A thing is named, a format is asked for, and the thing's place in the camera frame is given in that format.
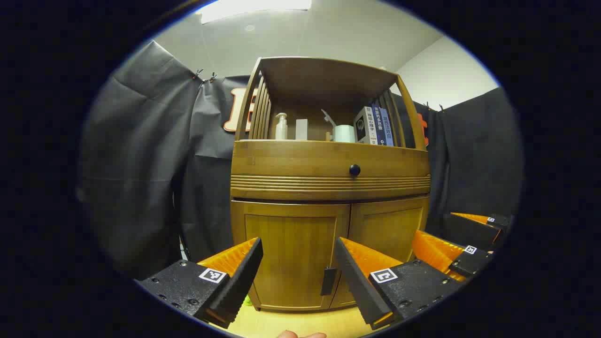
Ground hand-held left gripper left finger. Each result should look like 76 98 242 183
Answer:
135 237 264 329

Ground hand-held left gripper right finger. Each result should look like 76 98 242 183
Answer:
333 237 466 330

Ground wooden cabinet door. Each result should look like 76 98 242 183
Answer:
233 201 352 313
330 196 429 309

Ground wooden double-door shoe cabinet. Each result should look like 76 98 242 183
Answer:
230 56 431 313

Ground wooden cabinet drawer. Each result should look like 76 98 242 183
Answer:
231 140 431 200

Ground dark blue book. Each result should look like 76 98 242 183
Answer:
373 106 386 146

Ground white cup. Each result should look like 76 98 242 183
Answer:
332 124 356 143

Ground black backdrop cloth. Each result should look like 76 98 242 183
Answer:
77 40 524 277

